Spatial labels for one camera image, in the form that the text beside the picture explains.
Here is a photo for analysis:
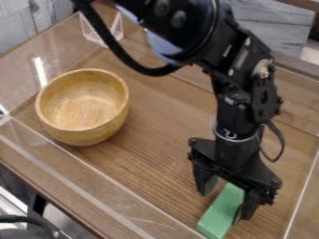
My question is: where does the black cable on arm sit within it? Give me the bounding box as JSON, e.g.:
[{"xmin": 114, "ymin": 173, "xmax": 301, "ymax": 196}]
[{"xmin": 257, "ymin": 119, "xmax": 289, "ymax": 164}]

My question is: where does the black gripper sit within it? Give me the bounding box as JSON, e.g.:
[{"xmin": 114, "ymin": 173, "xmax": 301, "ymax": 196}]
[{"xmin": 188, "ymin": 137, "xmax": 283, "ymax": 220}]

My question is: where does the black table leg bracket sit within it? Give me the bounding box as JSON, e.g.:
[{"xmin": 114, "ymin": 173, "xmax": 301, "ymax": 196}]
[{"xmin": 28, "ymin": 193, "xmax": 72, "ymax": 239}]

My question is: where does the green rectangular block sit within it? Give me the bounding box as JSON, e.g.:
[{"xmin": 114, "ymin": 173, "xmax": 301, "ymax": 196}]
[{"xmin": 198, "ymin": 183, "xmax": 245, "ymax": 239}]

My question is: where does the black cable under table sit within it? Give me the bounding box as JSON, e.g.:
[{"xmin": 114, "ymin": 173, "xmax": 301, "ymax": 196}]
[{"xmin": 0, "ymin": 214, "xmax": 64, "ymax": 239}]

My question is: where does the brown wooden bowl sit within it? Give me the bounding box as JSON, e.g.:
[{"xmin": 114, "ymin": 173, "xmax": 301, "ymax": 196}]
[{"xmin": 35, "ymin": 68, "xmax": 130, "ymax": 147}]

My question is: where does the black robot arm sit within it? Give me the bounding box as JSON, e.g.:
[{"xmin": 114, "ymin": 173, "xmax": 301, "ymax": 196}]
[{"xmin": 71, "ymin": 0, "xmax": 283, "ymax": 220}]

